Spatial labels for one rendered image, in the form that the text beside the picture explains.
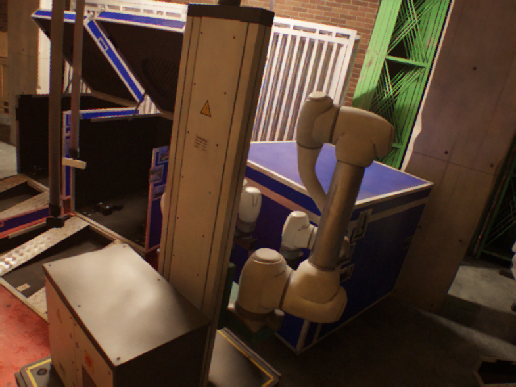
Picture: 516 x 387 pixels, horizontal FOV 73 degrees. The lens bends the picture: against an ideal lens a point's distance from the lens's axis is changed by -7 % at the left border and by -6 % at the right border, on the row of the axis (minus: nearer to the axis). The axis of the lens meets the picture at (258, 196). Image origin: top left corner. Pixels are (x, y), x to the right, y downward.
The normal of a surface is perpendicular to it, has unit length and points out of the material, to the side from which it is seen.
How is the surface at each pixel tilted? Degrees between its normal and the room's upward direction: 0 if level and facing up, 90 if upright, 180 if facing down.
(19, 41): 90
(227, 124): 90
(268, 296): 91
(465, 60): 90
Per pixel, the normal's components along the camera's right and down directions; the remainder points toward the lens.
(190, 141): -0.68, 0.14
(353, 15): -0.41, 0.25
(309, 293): -0.29, 0.06
